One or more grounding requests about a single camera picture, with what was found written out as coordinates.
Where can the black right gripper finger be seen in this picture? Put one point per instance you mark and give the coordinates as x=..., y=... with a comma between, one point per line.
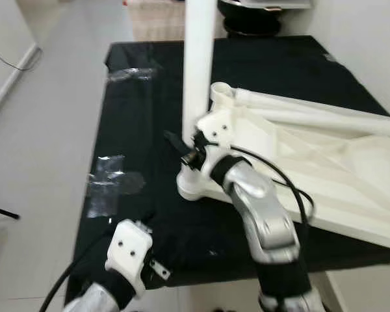
x=177, y=143

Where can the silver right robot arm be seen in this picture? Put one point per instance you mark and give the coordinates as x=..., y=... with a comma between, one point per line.
x=266, y=221

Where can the black tablecloth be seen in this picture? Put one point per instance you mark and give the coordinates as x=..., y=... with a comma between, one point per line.
x=149, y=130

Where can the clear tape patch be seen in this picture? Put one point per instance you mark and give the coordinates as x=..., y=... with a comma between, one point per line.
x=110, y=182

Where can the clear plastic bag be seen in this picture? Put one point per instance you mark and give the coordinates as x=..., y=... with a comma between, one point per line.
x=131, y=73

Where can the black round basin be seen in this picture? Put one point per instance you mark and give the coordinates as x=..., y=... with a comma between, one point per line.
x=253, y=23

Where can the small grey tape strip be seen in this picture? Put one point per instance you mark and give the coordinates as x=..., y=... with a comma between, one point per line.
x=330, y=57

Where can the black folding chair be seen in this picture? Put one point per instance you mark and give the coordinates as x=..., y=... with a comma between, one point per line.
x=1, y=210

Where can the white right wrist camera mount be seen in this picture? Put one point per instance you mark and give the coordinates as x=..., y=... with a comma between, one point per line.
x=216, y=127

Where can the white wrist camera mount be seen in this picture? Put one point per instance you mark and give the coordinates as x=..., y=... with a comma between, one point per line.
x=127, y=250
x=216, y=127

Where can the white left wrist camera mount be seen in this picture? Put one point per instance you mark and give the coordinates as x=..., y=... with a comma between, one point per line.
x=127, y=250

